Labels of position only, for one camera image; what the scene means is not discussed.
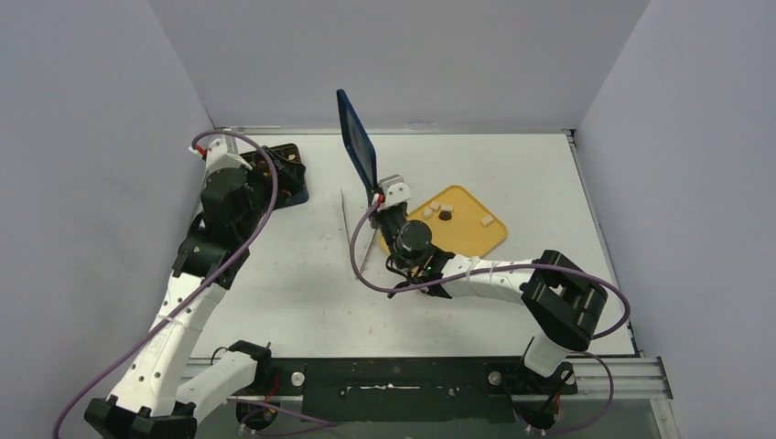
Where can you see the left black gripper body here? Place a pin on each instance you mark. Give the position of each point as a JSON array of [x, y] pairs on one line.
[[261, 189]]

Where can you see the metal tongs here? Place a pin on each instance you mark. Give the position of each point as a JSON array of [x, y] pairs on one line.
[[352, 206]]

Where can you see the blue box lid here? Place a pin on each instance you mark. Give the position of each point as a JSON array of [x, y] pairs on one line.
[[357, 143]]

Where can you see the blue chocolate box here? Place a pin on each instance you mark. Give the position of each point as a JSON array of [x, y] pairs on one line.
[[291, 175]]

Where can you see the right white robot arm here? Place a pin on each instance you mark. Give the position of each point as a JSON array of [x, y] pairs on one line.
[[565, 302]]

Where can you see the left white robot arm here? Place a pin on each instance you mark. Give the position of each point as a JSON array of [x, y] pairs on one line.
[[151, 401]]

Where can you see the yellow plastic tray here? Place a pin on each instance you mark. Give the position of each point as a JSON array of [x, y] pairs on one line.
[[464, 233]]

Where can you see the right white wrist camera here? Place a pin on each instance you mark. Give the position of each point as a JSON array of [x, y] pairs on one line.
[[392, 191]]

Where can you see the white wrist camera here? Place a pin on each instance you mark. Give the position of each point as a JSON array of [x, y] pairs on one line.
[[392, 191], [219, 154]]

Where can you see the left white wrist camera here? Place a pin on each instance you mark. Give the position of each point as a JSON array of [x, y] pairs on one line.
[[219, 154]]

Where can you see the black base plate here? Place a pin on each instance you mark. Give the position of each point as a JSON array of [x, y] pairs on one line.
[[420, 406]]

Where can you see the aluminium rail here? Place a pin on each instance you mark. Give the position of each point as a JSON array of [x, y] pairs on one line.
[[621, 378]]

